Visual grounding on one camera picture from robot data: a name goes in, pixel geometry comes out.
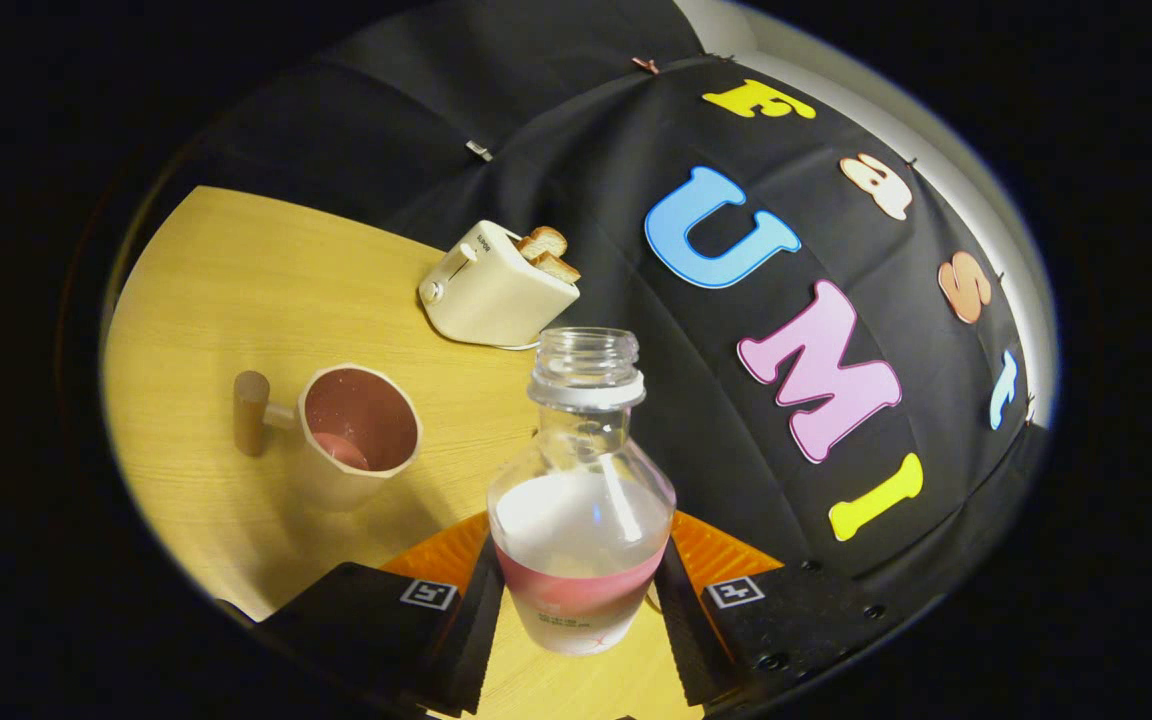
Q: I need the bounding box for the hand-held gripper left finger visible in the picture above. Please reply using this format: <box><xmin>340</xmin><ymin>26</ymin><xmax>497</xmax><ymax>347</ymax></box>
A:
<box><xmin>256</xmin><ymin>512</ymin><xmax>507</xmax><ymax>716</ymax></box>

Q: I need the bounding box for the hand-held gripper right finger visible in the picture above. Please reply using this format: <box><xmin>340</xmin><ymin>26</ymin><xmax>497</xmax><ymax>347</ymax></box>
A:
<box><xmin>651</xmin><ymin>510</ymin><xmax>922</xmax><ymax>716</ymax></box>

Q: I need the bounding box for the clear juice bottle pink label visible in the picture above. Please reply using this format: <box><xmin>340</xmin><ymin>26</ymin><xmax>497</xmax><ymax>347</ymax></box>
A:
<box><xmin>487</xmin><ymin>327</ymin><xmax>678</xmax><ymax>657</ymax></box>

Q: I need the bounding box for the cream cup with wooden handle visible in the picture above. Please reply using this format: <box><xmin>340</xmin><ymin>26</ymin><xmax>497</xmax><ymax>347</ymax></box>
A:
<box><xmin>233</xmin><ymin>363</ymin><xmax>424</xmax><ymax>513</ymax></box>

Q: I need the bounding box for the cream toaster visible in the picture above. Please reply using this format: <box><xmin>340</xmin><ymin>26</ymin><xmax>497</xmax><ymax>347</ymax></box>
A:
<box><xmin>418</xmin><ymin>220</ymin><xmax>582</xmax><ymax>349</ymax></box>

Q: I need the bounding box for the wooden table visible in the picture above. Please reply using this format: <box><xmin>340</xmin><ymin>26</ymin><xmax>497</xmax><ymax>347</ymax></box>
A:
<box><xmin>101</xmin><ymin>185</ymin><xmax>707</xmax><ymax>720</ymax></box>

